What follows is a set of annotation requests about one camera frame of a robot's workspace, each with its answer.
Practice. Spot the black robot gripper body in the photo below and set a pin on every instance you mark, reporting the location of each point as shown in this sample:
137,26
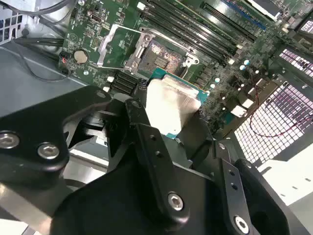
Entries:
117,208

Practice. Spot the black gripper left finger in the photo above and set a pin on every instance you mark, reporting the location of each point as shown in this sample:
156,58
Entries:
29,132

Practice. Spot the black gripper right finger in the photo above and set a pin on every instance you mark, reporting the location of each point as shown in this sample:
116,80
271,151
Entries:
232,195

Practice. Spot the silver topped CPU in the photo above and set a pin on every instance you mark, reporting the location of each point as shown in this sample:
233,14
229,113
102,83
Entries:
171,102

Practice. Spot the metal socket cover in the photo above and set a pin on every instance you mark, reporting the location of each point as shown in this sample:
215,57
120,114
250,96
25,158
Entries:
104,47

